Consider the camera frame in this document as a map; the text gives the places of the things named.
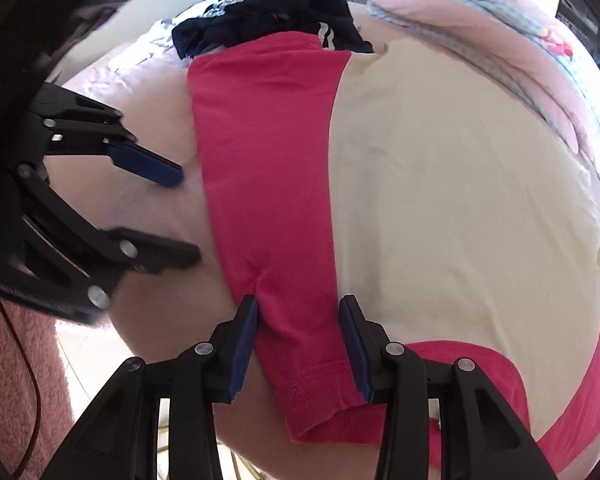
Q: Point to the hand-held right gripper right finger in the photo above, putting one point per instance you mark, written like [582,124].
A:
[354,350]

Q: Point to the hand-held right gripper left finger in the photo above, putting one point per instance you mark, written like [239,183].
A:
[245,350]

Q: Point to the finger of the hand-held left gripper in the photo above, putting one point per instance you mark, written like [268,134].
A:
[170,255]
[150,167]

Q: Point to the pink and cream shirt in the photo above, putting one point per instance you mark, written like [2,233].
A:
[430,210]

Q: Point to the navy striped clothes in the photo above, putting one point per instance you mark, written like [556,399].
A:
[260,15]

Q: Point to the light printed cloth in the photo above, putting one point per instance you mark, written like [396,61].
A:
[145,45]

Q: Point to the pink fuzzy clothing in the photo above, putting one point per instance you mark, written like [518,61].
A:
[5,360]

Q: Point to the folded pink checked quilt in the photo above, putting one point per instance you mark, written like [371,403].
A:
[455,5]

